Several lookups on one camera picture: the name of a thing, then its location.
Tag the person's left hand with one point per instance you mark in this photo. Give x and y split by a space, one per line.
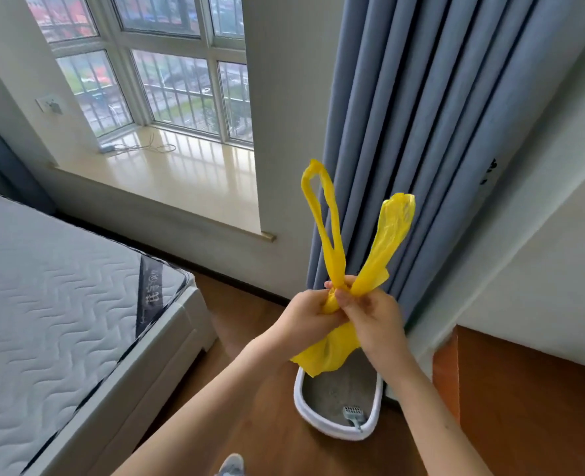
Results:
302 322

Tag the person's right hand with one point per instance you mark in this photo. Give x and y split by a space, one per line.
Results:
382 327

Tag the yellow plastic bag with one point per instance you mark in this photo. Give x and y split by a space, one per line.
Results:
332 351

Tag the grey cat litter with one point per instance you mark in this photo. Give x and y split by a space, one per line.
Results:
337 386

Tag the light blue litter scoop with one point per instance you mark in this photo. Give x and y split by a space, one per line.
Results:
354 413

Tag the white oval litter box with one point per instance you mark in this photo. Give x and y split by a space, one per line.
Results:
305 416

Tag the person's right forearm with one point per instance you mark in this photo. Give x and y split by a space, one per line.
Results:
436 426

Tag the person's left forearm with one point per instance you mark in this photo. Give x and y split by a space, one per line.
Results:
208 416

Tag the cream stone windowsill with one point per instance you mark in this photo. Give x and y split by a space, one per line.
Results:
198 178

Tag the black curtain hook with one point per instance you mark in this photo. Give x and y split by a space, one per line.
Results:
488 172

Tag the white quilted mattress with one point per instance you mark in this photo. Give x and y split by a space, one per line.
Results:
49 317

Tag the white framed window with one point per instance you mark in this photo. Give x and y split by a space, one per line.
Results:
119 44

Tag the dark blue curtain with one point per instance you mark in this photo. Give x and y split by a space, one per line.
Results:
5 168

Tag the dark wall baseboard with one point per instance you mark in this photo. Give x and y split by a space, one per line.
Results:
198 265

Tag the brown wooden wall shelf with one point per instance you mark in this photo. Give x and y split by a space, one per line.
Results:
530 406

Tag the white wall socket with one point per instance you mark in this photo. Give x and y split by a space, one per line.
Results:
49 105

